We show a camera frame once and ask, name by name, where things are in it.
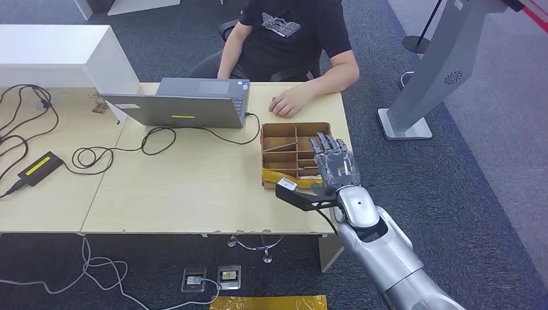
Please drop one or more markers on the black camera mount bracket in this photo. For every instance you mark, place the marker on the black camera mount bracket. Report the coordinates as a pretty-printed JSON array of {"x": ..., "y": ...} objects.
[{"x": 306, "y": 201}]

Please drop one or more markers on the yellow plastic sheet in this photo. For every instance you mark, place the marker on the yellow plastic sheet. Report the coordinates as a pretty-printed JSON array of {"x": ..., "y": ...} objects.
[{"x": 265, "y": 303}]

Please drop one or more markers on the person's left hand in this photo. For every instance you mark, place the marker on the person's left hand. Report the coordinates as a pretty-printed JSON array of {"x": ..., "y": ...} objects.
[{"x": 289, "y": 102}]

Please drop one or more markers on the person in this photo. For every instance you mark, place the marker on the person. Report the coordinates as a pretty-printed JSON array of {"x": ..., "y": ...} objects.
[{"x": 287, "y": 43}]

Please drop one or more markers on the cardboard divider box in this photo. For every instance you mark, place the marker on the cardboard divider box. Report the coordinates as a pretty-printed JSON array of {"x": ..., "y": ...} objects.
[{"x": 280, "y": 145}]

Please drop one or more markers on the white furniture base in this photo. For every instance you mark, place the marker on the white furniture base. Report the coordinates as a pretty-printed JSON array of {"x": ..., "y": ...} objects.
[{"x": 141, "y": 5}]

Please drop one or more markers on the person's left forearm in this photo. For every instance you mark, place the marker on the person's left forearm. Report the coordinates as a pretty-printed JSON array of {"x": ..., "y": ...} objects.
[{"x": 334, "y": 83}]

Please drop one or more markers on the right wrist camera pale box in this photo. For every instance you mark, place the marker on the right wrist camera pale box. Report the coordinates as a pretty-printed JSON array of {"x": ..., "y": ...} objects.
[{"x": 287, "y": 185}]

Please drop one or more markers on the steel floor socket yellow label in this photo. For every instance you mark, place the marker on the steel floor socket yellow label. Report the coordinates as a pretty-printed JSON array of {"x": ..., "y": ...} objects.
[{"x": 229, "y": 277}]

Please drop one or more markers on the grey kiosk stand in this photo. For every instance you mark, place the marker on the grey kiosk stand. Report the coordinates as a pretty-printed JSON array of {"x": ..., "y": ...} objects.
[{"x": 445, "y": 64}]

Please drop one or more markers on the steel floor socket white plug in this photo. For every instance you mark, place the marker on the steel floor socket white plug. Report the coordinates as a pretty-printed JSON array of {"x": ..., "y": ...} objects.
[{"x": 193, "y": 280}]

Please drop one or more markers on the black stanchion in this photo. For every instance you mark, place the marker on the black stanchion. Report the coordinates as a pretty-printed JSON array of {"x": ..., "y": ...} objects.
[{"x": 416, "y": 45}]

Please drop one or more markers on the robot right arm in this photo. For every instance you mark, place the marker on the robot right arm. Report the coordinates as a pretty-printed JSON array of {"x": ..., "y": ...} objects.
[{"x": 385, "y": 252}]

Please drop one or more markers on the beige desk leg panel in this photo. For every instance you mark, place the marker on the beige desk leg panel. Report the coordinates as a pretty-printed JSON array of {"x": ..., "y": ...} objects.
[{"x": 328, "y": 253}]

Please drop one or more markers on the white cabinet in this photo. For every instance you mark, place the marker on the white cabinet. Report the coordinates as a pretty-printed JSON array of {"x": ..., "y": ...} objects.
[{"x": 51, "y": 51}]

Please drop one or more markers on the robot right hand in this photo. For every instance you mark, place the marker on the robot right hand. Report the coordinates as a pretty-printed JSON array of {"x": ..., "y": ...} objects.
[{"x": 338, "y": 169}]

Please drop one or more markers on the brown sticker pieces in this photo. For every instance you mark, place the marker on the brown sticker pieces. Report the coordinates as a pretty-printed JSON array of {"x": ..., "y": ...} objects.
[{"x": 100, "y": 108}]

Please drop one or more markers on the black power adapter yellow label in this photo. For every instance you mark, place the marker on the black power adapter yellow label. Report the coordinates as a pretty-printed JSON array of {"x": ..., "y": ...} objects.
[{"x": 39, "y": 167}]

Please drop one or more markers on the grey laptop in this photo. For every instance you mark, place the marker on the grey laptop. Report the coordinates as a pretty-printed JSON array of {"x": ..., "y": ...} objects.
[{"x": 183, "y": 111}]

